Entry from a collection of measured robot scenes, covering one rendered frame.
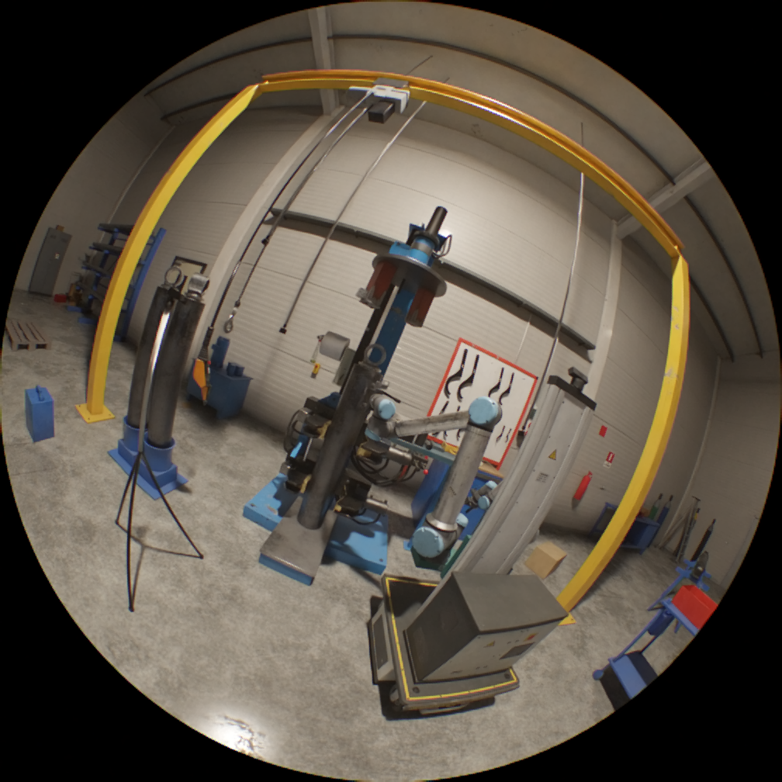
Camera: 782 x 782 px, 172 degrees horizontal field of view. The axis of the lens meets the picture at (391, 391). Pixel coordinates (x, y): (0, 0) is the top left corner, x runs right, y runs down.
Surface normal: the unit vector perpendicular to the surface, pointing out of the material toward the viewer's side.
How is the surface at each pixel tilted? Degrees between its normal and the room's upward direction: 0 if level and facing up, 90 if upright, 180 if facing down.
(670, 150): 174
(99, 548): 0
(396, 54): 174
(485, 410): 83
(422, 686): 0
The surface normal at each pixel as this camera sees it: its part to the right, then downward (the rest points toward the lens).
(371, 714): 0.39, -0.92
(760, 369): -0.92, -0.39
